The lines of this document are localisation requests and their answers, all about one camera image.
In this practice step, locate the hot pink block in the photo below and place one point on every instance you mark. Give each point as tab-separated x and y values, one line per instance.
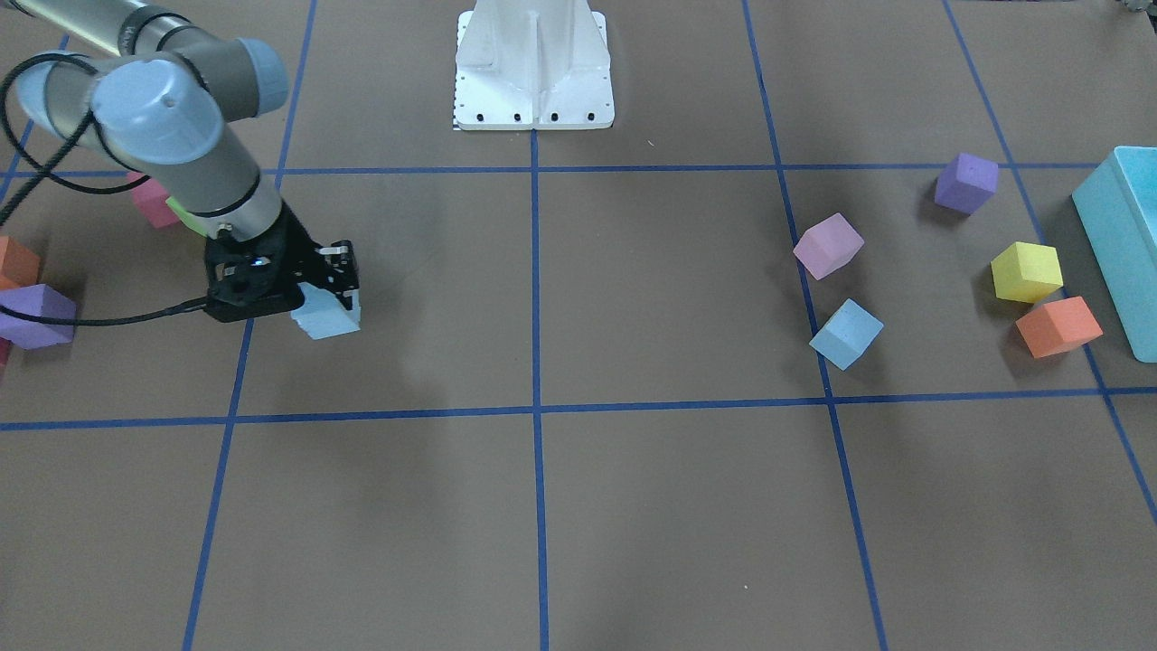
151	199

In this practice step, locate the light pink block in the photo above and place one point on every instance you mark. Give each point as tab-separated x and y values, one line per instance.
828	246

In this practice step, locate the purple block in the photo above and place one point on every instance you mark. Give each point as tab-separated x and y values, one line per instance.
966	183
41	301

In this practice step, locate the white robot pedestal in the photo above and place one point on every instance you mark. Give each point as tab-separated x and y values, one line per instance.
524	65

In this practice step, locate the near purple block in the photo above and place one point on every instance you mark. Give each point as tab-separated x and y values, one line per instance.
966	183

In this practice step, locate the light blue block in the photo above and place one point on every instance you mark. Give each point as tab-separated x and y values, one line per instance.
321	316
847	334

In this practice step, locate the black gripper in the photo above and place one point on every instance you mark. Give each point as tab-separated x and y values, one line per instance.
295	246

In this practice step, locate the orange block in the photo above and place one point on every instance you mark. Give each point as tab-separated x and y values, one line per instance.
1057	327
20	266

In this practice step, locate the far orange block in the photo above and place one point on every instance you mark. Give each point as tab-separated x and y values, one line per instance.
20	266

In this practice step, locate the cyan plastic bin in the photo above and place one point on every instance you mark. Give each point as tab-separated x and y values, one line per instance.
1117	207

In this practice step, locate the far purple block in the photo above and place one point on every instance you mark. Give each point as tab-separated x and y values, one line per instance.
41	301

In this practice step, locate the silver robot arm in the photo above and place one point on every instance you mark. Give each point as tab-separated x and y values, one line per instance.
161	104

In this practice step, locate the near orange block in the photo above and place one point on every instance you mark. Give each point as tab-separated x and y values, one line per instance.
1057	327

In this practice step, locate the green block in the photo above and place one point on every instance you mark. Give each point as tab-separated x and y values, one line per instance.
188	219

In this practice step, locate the yellow block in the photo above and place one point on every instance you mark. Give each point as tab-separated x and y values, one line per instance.
1026	272

